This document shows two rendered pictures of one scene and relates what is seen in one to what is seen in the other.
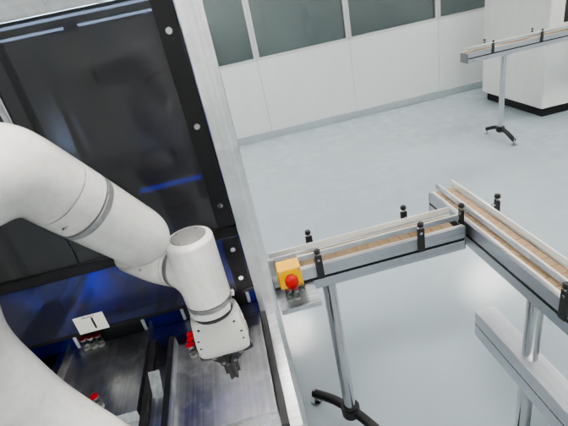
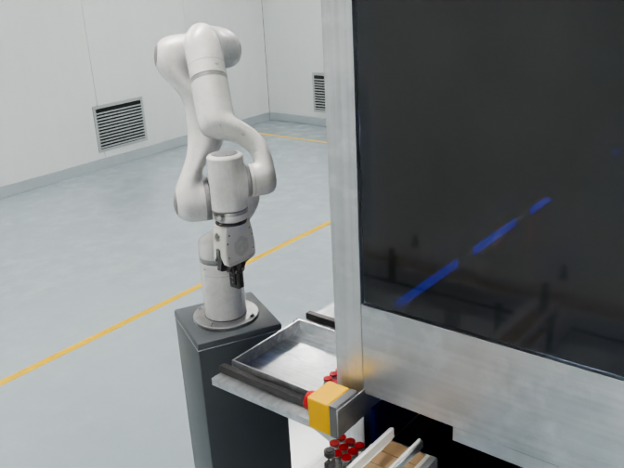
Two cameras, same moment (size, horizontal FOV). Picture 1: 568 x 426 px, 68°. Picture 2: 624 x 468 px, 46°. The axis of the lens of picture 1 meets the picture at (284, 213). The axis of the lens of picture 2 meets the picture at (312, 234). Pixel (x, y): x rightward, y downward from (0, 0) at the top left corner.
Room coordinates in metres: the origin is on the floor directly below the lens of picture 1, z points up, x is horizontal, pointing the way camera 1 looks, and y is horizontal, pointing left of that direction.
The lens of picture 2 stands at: (1.91, -0.87, 1.82)
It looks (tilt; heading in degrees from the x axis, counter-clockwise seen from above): 21 degrees down; 134
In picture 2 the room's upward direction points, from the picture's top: 3 degrees counter-clockwise
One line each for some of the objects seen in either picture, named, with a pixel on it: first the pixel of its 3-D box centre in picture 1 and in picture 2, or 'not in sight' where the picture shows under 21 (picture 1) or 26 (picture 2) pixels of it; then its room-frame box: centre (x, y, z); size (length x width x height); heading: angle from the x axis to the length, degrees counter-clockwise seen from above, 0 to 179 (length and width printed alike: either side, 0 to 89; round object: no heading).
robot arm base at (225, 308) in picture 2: not in sight; (223, 287); (0.38, 0.33, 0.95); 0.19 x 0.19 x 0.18
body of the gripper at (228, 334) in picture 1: (219, 327); (232, 238); (0.64, 0.17, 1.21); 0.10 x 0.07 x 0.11; 94
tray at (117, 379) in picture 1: (101, 376); not in sight; (0.91, 0.60, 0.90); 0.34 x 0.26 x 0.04; 5
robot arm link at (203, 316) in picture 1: (211, 302); (229, 214); (0.64, 0.17, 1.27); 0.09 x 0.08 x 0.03; 94
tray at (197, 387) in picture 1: (221, 374); (318, 363); (0.82, 0.25, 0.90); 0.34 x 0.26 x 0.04; 5
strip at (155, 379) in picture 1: (154, 400); not in sight; (0.77, 0.42, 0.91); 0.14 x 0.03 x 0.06; 4
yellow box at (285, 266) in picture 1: (288, 272); (331, 409); (1.07, 0.02, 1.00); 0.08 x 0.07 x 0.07; 5
